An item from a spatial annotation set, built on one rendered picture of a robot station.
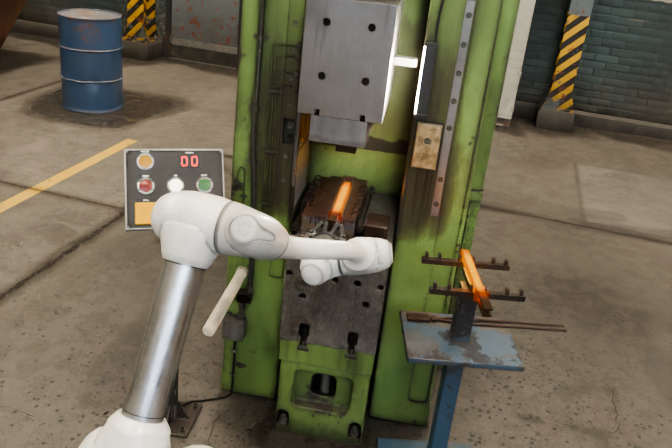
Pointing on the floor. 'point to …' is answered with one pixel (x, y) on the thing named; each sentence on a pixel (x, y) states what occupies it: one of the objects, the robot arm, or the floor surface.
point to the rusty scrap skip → (11, 5)
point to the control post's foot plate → (185, 415)
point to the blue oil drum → (91, 60)
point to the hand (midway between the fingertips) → (333, 221)
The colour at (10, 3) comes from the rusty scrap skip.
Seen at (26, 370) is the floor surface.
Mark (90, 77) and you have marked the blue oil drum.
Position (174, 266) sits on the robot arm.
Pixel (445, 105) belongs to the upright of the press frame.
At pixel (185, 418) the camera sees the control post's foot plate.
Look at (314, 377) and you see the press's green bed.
